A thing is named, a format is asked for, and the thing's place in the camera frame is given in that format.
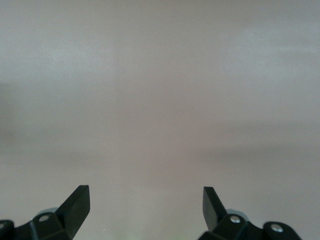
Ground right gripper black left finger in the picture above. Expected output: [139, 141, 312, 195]
[0, 184, 91, 240]

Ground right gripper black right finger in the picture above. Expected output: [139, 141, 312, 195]
[197, 186, 303, 240]

